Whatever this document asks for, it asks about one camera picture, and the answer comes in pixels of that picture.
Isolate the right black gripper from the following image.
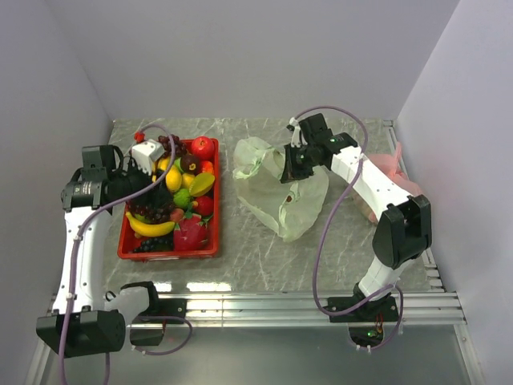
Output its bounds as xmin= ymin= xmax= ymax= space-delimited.
xmin=281 ymin=143 xmax=317 ymax=184

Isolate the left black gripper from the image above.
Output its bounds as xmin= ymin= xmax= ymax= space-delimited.
xmin=110 ymin=155 xmax=174 ymax=209

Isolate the yellow fake lemon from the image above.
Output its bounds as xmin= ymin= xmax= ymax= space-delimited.
xmin=165 ymin=165 xmax=182 ymax=193

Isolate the green avocado print plastic bag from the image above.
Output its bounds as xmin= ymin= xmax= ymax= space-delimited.
xmin=232 ymin=137 xmax=329 ymax=242

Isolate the dark fake mangosteen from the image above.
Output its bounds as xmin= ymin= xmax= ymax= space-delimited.
xmin=180 ymin=153 xmax=201 ymax=175

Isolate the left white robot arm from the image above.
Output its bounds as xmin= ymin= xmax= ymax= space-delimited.
xmin=36 ymin=140 xmax=164 ymax=359

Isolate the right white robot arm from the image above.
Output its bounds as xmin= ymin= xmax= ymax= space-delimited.
xmin=281 ymin=113 xmax=432 ymax=321

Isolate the green fake lime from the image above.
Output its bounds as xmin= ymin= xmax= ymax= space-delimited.
xmin=173 ymin=188 xmax=192 ymax=210

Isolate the yellow fake banana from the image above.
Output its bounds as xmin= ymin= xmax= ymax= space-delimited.
xmin=125 ymin=212 xmax=176 ymax=237

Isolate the yellow fake starfruit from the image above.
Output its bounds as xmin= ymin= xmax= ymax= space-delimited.
xmin=188 ymin=172 xmax=216 ymax=197

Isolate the pink fake dragon fruit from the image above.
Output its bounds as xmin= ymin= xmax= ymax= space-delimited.
xmin=173 ymin=214 xmax=208 ymax=252

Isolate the red fake apple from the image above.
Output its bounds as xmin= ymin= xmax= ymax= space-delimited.
xmin=191 ymin=136 xmax=215 ymax=160

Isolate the pink plastic bag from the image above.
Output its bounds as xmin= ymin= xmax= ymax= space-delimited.
xmin=350 ymin=142 xmax=422 ymax=225

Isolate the purple grape bunch middle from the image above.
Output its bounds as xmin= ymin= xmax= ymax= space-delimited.
xmin=127 ymin=201 xmax=175 ymax=225

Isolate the purple grape bunch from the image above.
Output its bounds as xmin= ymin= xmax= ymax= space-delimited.
xmin=127 ymin=201 xmax=175 ymax=225
xmin=158 ymin=135 xmax=188 ymax=158

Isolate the dark blue grape bunch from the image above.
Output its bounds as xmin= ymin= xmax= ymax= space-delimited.
xmin=131 ymin=236 xmax=174 ymax=253

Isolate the purple grape bunch top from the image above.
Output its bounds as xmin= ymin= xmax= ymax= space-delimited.
xmin=158 ymin=135 xmax=188 ymax=158

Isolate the red plastic crate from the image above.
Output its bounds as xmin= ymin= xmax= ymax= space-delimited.
xmin=116 ymin=137 xmax=224 ymax=261

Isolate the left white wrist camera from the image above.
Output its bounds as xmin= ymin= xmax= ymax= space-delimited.
xmin=130 ymin=132 xmax=165 ymax=175

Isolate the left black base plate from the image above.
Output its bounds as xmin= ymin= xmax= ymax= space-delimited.
xmin=129 ymin=298 xmax=188 ymax=347

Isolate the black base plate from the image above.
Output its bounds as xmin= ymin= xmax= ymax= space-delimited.
xmin=129 ymin=298 xmax=188 ymax=347
xmin=329 ymin=294 xmax=404 ymax=352

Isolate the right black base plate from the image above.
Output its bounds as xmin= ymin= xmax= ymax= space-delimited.
xmin=329 ymin=294 xmax=404 ymax=352

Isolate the aluminium rail frame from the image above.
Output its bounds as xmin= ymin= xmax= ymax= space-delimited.
xmin=23 ymin=119 xmax=486 ymax=385

